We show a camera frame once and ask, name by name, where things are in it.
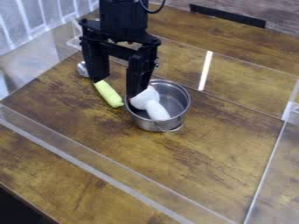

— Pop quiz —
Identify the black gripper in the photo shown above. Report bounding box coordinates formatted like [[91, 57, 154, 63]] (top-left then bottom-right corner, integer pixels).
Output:
[[79, 0, 162, 98]]

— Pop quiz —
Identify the green handled metal spoon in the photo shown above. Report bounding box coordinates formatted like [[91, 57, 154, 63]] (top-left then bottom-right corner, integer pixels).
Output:
[[77, 60, 126, 109]]

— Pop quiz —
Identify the white plush mushroom toy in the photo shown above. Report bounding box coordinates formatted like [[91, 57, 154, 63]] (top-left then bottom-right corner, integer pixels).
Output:
[[130, 86, 171, 121]]

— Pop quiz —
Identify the small steel pot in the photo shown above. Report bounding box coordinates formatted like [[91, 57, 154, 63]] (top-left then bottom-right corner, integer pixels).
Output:
[[125, 79, 191, 132]]

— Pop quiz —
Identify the clear acrylic front barrier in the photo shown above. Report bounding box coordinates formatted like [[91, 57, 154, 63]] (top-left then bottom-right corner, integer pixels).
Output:
[[0, 104, 237, 224]]

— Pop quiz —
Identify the clear acrylic barrier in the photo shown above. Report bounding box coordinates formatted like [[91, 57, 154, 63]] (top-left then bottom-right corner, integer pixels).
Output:
[[0, 104, 237, 224], [245, 79, 299, 224]]

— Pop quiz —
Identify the clear acrylic right barrier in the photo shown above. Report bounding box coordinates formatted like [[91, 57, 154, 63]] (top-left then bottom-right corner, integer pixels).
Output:
[[245, 79, 299, 224]]

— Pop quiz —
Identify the clear acrylic triangle bracket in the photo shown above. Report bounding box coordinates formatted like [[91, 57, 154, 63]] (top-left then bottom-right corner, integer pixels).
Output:
[[67, 20, 82, 51]]

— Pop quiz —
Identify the black cable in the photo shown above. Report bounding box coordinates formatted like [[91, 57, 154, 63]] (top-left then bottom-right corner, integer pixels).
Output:
[[139, 0, 167, 15]]

